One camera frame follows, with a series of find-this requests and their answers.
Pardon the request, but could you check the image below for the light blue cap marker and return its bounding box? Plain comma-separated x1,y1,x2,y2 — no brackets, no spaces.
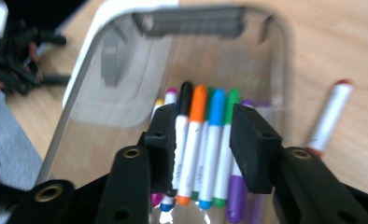
198,88,227,210

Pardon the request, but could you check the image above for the white box lid grey handle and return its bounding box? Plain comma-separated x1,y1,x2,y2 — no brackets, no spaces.
62,0,180,130

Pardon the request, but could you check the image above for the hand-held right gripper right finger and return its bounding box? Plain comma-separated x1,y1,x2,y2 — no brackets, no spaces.
228,104,283,194

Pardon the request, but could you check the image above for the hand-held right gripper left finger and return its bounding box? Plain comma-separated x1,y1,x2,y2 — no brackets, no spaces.
138,103,177,194

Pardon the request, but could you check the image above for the black cap marker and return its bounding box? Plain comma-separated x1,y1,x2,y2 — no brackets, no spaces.
171,81,194,197

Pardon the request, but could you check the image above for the orange cap marker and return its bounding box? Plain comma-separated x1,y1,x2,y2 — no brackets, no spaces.
176,84,208,206

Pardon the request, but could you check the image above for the clear brown storage box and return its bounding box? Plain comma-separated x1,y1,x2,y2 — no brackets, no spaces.
35,4,290,224

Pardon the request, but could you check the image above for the purple cap marker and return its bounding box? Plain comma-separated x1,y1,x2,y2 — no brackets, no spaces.
226,99,256,224

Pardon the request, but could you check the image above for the yellow cap marker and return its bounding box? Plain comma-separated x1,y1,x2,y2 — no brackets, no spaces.
153,98,165,113

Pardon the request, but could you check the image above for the red cap marker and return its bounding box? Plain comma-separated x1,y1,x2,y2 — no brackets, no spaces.
306,78,354,158

